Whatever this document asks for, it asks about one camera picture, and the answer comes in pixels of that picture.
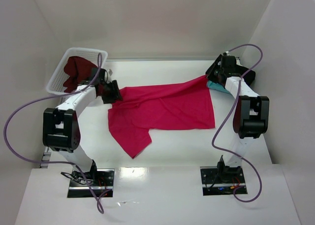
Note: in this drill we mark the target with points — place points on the teal folded t shirt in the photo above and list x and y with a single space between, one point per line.
216 86

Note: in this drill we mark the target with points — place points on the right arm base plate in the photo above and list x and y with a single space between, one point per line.
224 183

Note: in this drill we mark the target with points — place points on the pink t shirt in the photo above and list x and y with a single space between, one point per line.
182 106

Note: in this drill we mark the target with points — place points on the dark red t shirt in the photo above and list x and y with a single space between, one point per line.
78 69

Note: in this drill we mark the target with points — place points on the white plastic basket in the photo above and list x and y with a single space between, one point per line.
55 84

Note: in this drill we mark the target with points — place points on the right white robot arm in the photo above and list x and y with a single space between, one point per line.
251 113

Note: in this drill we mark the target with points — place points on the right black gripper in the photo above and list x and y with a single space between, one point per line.
213 71

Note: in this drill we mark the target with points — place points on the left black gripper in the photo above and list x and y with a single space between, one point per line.
112 91

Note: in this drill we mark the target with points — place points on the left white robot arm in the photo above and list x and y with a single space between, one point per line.
61 132

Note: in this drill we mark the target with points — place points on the black folded t shirt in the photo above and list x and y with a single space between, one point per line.
249 77

